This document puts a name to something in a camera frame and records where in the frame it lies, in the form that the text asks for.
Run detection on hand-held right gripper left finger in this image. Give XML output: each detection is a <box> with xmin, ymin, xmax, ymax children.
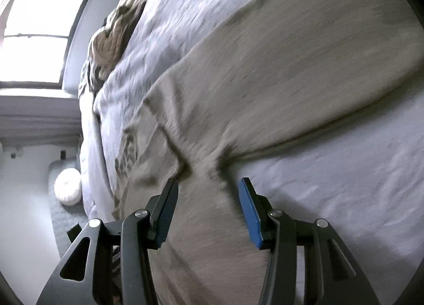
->
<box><xmin>36</xmin><ymin>177</ymin><xmax>180</xmax><ymax>305</ymax></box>

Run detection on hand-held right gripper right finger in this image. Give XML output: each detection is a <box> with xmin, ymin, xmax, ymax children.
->
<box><xmin>238</xmin><ymin>177</ymin><xmax>381</xmax><ymax>305</ymax></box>

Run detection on beige knit sweater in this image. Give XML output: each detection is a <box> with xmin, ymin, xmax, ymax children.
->
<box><xmin>111</xmin><ymin>0</ymin><xmax>419</xmax><ymax>305</ymax></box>

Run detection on pile of beige patterned clothes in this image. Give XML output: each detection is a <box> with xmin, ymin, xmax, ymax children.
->
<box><xmin>79</xmin><ymin>0</ymin><xmax>163</xmax><ymax>93</ymax></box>

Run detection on small black box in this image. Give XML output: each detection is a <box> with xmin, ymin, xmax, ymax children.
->
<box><xmin>66</xmin><ymin>224</ymin><xmax>83</xmax><ymax>243</ymax></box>

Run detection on white round cushion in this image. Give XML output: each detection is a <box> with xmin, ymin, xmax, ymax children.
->
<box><xmin>54</xmin><ymin>168</ymin><xmax>82</xmax><ymax>206</ymax></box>

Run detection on grey quilted mat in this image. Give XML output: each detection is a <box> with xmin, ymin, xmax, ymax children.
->
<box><xmin>48</xmin><ymin>159</ymin><xmax>90</xmax><ymax>259</ymax></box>

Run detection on window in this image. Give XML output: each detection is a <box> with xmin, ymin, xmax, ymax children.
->
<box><xmin>0</xmin><ymin>0</ymin><xmax>98</xmax><ymax>88</ymax></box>

